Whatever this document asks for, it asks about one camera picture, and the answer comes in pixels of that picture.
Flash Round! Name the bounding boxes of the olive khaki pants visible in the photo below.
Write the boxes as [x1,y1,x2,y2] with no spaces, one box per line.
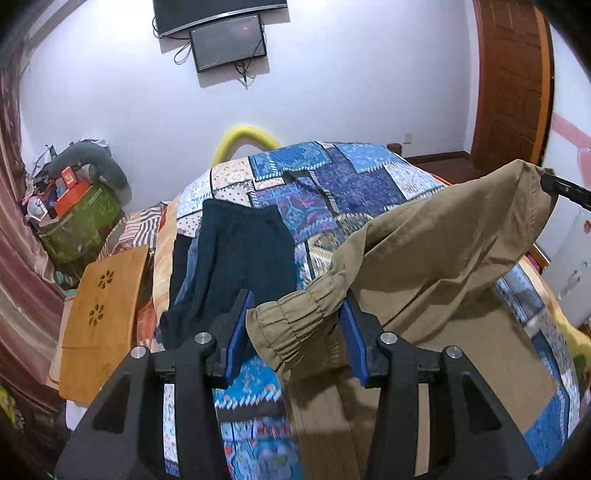
[246,160,556,479]

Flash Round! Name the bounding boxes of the wooden lap tray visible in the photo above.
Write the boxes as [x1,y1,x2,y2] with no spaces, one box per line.
[59,246,148,405]

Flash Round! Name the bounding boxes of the brown wooden door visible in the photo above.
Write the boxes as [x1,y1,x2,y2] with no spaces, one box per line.
[471,0,554,173]

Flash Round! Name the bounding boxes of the striped maroon curtain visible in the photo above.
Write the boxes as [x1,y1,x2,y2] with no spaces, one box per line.
[1,53,63,412]

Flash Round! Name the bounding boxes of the green storage bag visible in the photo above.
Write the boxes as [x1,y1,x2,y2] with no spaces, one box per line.
[37,184,123,283]

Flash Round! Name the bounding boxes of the striped pillow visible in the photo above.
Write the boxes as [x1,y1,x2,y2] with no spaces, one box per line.
[97,202,166,261]

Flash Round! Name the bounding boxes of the blue patchwork bedspread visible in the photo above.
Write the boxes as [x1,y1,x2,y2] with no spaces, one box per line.
[154,142,579,479]

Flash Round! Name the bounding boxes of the dark navy folded garment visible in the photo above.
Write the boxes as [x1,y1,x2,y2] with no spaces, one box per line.
[160,199,297,349]

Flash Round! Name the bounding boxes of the orange box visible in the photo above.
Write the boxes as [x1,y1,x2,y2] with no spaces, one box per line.
[48,166,91,219]

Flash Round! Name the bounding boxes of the grey stuffed toy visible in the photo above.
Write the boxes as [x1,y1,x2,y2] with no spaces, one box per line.
[43,140,131,205]

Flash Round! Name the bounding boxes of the yellow curved headboard tube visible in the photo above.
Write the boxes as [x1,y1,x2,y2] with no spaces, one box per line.
[211,124,281,167]

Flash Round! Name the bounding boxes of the large black television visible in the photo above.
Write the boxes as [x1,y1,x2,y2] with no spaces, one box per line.
[152,0,287,37]

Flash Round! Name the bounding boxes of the wall mounted black monitor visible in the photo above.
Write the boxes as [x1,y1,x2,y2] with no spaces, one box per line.
[189,14,267,73]

